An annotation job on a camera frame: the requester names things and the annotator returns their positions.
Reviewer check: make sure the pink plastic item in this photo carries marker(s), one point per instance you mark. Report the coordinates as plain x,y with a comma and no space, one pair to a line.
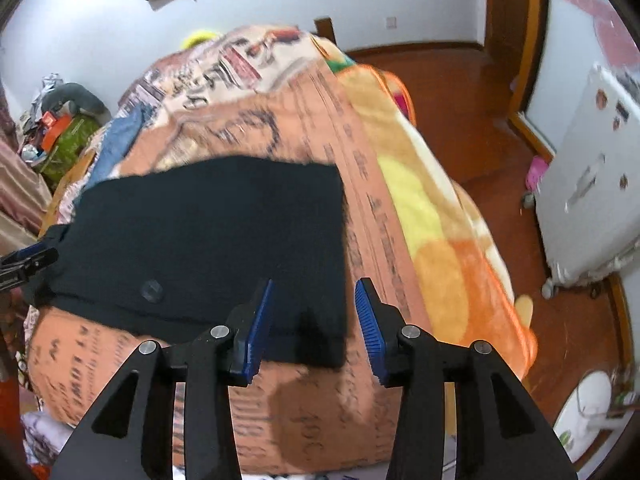
536,172

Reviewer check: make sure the yellow orange plush blanket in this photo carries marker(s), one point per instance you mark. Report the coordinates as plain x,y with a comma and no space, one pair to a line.
425,210

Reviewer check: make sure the green bag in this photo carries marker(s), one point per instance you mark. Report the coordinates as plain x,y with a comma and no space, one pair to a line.
75,145

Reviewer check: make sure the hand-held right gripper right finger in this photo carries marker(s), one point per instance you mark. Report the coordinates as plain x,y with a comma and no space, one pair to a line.
370,330

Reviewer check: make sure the white wall socket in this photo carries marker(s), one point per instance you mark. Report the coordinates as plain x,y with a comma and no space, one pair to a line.
391,22

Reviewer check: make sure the orange box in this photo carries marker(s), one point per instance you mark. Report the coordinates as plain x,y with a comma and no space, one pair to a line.
55,127

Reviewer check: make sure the black pants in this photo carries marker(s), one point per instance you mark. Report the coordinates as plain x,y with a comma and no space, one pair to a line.
200,235

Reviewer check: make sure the yellow padded tube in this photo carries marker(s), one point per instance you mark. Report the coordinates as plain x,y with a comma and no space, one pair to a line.
197,37

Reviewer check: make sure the orange newspaper print blanket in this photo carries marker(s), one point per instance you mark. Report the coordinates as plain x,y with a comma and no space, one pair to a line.
280,125

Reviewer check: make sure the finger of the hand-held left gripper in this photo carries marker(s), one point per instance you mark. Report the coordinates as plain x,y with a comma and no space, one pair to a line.
30,260

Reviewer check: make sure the white patterned bedsheet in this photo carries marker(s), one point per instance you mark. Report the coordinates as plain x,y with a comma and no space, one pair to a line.
45,435

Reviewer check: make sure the brown wooden door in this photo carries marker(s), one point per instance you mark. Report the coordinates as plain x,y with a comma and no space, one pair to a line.
530,35

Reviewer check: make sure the white door with pink decal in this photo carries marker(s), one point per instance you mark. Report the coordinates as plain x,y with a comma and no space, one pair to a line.
570,35

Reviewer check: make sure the white cabinet with magnets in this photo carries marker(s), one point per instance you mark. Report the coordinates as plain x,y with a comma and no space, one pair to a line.
585,200

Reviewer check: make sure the grey pillow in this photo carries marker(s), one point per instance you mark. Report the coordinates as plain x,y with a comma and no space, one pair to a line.
82,97

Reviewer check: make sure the pink striped curtain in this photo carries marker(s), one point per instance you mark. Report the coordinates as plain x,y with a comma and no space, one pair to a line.
20,185

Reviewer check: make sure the wooden bed post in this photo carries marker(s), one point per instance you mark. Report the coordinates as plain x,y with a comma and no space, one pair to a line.
324,27

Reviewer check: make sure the crumpled silvery bag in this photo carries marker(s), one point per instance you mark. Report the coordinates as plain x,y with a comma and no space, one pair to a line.
45,87

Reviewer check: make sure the blue jeans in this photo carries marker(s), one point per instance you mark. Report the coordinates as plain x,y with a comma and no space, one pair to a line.
117,140

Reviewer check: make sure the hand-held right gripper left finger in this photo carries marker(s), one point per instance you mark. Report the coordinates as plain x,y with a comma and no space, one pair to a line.
257,335

